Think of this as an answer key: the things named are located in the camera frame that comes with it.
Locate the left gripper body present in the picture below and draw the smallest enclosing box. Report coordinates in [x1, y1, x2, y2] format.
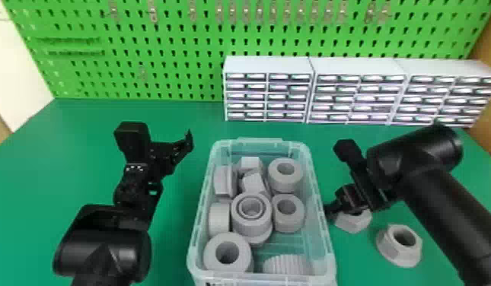
[148, 139, 183, 177]

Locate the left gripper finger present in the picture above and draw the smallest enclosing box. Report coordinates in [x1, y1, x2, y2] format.
[170, 129, 196, 162]

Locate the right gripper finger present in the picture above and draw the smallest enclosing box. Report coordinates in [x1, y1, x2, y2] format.
[324, 199, 347, 221]

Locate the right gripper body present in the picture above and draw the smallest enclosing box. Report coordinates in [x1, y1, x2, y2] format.
[334, 183, 385, 214]

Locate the clear bin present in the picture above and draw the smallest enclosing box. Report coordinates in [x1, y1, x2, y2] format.
[186, 137, 338, 286]

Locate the white drawer cabinet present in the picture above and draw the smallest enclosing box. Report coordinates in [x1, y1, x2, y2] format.
[391, 58, 491, 129]
[222, 55, 315, 122]
[307, 56, 409, 126]

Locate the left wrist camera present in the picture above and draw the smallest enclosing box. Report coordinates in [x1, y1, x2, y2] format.
[113, 121, 153, 164]

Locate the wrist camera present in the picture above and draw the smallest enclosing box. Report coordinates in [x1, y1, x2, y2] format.
[113, 121, 153, 164]
[333, 138, 368, 189]

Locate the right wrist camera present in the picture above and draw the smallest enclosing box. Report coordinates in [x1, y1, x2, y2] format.
[333, 138, 368, 189]

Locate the ribbed grey ring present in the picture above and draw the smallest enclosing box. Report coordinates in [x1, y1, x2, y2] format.
[262, 254, 312, 275]

